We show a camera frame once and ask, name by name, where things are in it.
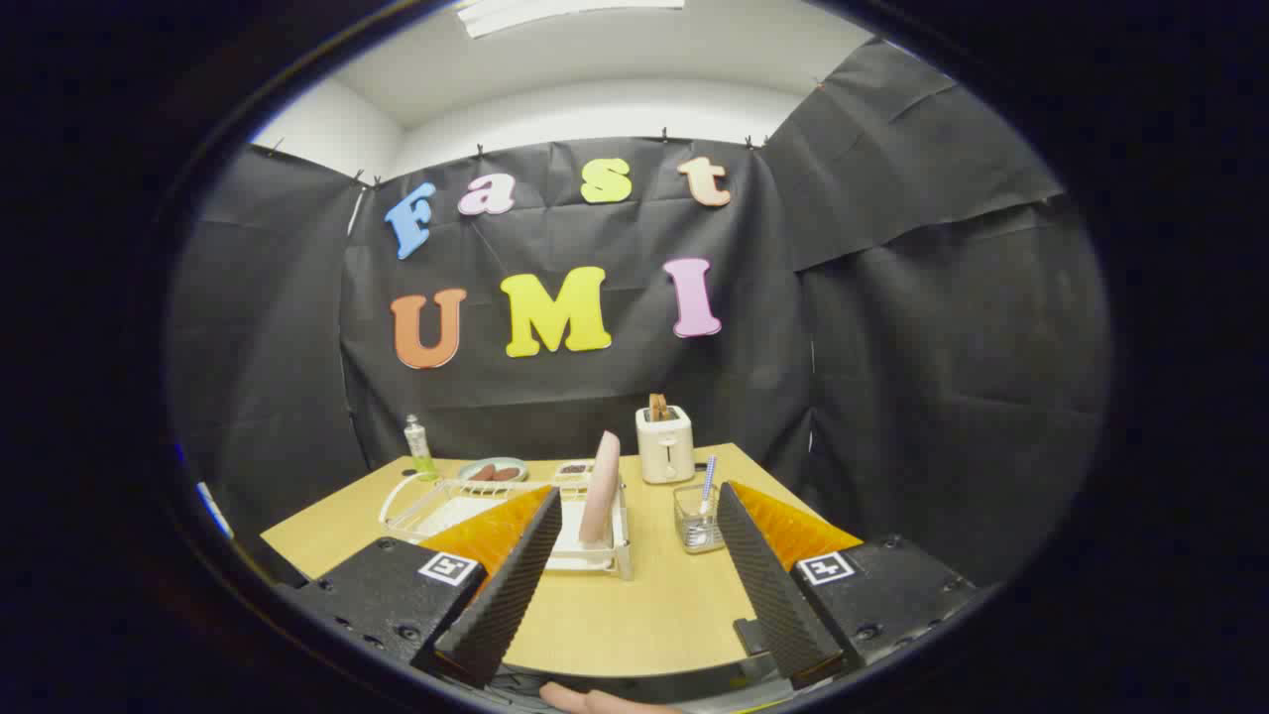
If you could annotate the black table clamp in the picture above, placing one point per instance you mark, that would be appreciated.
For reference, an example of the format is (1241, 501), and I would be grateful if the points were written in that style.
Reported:
(749, 637)

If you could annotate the cream toaster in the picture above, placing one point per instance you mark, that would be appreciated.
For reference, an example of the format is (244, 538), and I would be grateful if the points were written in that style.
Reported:
(665, 451)

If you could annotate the pink plate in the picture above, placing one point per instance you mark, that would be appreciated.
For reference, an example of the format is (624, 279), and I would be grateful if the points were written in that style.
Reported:
(601, 486)

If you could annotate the pale green plate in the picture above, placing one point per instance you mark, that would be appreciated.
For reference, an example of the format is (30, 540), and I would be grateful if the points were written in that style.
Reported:
(496, 462)

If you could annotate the black backdrop cloth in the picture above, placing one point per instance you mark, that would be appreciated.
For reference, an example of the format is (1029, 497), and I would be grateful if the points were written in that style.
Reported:
(892, 377)

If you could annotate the small white divided tray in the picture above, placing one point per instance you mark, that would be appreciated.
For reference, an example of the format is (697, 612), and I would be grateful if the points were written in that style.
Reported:
(574, 468)

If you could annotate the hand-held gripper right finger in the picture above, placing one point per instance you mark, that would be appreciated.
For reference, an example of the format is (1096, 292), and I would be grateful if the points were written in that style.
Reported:
(763, 575)

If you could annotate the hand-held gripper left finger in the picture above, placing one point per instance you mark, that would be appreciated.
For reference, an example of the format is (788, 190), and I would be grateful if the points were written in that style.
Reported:
(516, 575)

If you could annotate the ceiling light panel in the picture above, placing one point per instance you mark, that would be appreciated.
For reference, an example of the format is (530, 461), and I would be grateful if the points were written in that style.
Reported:
(565, 12)

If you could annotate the brown bread slice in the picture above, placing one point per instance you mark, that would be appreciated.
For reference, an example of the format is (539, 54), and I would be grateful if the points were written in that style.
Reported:
(659, 407)

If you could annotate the clear bottle with green liquid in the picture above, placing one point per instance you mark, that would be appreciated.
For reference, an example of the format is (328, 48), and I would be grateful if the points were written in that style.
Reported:
(420, 456)

